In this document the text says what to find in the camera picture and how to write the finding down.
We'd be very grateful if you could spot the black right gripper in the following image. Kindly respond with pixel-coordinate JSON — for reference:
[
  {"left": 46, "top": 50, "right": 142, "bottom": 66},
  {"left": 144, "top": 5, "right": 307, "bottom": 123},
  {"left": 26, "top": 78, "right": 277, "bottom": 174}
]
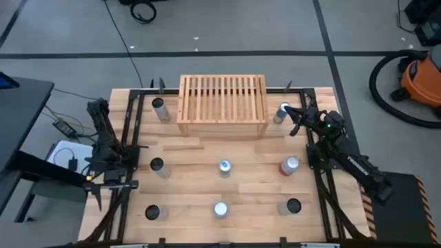
[{"left": 284, "top": 105, "right": 328, "bottom": 138}]

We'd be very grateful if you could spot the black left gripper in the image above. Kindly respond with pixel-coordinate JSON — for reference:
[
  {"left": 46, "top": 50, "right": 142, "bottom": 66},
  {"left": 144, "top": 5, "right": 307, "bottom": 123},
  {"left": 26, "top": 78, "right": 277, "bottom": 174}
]
[{"left": 82, "top": 161, "right": 140, "bottom": 211}]

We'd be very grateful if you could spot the blue energy drink can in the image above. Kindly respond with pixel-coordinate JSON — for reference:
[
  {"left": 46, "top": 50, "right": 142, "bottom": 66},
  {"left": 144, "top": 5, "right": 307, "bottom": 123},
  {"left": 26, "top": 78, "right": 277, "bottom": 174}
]
[
  {"left": 273, "top": 101, "right": 290, "bottom": 125},
  {"left": 218, "top": 159, "right": 232, "bottom": 178}
]

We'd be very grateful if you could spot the red and white soda can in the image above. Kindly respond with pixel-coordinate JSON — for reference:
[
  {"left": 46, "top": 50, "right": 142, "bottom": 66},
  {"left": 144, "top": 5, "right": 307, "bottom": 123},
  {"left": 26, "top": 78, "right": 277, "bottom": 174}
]
[{"left": 278, "top": 155, "right": 300, "bottom": 177}]

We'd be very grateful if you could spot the silver can with black lid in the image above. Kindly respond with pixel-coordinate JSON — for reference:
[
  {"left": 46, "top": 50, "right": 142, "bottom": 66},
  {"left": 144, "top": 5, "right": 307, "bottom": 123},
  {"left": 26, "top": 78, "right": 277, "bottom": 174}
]
[
  {"left": 150, "top": 157, "right": 172, "bottom": 179},
  {"left": 151, "top": 97, "right": 172, "bottom": 122},
  {"left": 277, "top": 198, "right": 302, "bottom": 216},
  {"left": 144, "top": 204, "right": 170, "bottom": 222}
]

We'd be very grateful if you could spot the wooden slatted shelf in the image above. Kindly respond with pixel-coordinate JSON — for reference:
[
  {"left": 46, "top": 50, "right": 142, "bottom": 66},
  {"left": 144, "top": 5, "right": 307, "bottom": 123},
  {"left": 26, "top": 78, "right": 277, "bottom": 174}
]
[{"left": 176, "top": 74, "right": 270, "bottom": 138}]

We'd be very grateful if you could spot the white flat box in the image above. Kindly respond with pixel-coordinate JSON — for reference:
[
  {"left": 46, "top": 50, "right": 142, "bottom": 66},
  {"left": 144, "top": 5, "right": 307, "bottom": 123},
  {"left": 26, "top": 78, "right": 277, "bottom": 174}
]
[{"left": 46, "top": 140, "right": 96, "bottom": 176}]

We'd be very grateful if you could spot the black power brick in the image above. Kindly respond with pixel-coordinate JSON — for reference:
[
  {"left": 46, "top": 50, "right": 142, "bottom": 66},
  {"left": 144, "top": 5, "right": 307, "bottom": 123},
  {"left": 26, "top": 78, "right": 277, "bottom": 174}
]
[{"left": 52, "top": 118, "right": 77, "bottom": 138}]

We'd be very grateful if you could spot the orange shop vacuum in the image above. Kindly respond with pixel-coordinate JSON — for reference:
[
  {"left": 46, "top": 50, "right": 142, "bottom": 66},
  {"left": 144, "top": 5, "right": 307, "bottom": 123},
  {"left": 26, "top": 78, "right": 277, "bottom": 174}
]
[
  {"left": 368, "top": 49, "right": 441, "bottom": 130},
  {"left": 391, "top": 43, "right": 441, "bottom": 118}
]

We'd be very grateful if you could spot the black desk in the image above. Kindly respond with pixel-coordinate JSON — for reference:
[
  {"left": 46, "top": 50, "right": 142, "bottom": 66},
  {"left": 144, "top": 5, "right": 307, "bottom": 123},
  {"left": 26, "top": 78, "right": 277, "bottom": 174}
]
[{"left": 0, "top": 76, "right": 91, "bottom": 224}]

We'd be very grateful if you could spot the black hazard-striped floor mat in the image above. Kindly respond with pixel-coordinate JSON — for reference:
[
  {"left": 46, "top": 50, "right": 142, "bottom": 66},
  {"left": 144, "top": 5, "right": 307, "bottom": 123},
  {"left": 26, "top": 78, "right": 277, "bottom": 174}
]
[{"left": 358, "top": 169, "right": 440, "bottom": 245}]

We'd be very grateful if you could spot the blue lit screen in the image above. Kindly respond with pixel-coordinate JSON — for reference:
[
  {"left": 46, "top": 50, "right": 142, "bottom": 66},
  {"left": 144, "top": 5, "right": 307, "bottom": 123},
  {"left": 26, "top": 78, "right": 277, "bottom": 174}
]
[{"left": 0, "top": 71, "right": 21, "bottom": 90}]

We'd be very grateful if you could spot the black equipment case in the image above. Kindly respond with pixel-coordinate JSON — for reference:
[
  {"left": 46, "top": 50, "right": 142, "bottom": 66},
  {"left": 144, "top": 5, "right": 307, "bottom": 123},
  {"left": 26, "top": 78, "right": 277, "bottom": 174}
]
[
  {"left": 414, "top": 19, "right": 441, "bottom": 48},
  {"left": 403, "top": 0, "right": 441, "bottom": 24}
]

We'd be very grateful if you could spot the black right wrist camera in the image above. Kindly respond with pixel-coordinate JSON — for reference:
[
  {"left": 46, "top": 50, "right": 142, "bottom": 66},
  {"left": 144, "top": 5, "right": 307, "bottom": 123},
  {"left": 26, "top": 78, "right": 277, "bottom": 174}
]
[{"left": 322, "top": 110, "right": 345, "bottom": 135}]

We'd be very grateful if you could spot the black aluminium table frame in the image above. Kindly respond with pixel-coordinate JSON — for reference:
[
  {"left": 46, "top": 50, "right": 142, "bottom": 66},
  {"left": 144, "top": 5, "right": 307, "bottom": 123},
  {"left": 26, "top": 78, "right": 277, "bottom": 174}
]
[{"left": 81, "top": 78, "right": 372, "bottom": 248}]

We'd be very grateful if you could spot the thin black cable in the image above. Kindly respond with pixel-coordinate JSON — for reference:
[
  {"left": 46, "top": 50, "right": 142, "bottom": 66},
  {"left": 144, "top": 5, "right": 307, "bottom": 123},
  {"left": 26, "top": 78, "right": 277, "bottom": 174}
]
[{"left": 396, "top": 0, "right": 418, "bottom": 35}]

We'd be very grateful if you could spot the long black floor cable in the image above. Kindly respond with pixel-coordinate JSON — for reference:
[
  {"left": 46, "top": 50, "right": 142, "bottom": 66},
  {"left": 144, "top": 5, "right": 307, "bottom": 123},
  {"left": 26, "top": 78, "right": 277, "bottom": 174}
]
[{"left": 102, "top": 0, "right": 144, "bottom": 89}]

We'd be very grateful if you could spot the coiled black cable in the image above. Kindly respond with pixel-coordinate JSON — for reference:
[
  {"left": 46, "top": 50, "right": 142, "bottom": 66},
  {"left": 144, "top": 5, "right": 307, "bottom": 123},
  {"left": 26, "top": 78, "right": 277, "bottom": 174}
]
[{"left": 130, "top": 1, "right": 158, "bottom": 25}]

